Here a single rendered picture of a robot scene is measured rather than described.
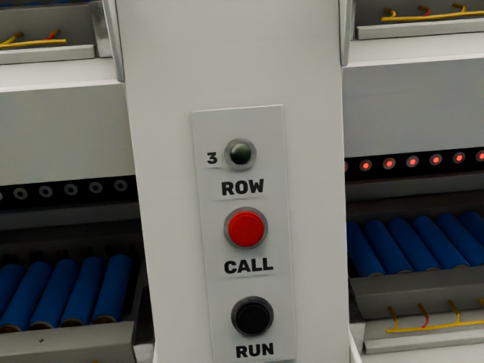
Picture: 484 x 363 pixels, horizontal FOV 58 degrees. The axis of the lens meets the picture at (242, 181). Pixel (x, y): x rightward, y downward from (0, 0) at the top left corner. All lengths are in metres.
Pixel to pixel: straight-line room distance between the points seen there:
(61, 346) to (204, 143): 0.16
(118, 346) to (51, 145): 0.13
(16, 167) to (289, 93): 0.13
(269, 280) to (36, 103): 0.13
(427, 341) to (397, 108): 0.15
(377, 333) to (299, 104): 0.17
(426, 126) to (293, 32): 0.08
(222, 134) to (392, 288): 0.17
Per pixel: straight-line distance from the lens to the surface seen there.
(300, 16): 0.20
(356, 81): 0.20
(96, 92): 0.20
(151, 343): 0.27
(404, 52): 0.23
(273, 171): 0.19
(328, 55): 0.20
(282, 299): 0.21
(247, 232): 0.20
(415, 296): 0.31
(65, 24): 0.28
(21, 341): 0.31
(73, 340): 0.29
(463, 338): 0.32
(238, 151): 0.19
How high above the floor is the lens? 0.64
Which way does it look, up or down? 10 degrees down
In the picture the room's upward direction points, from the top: 4 degrees counter-clockwise
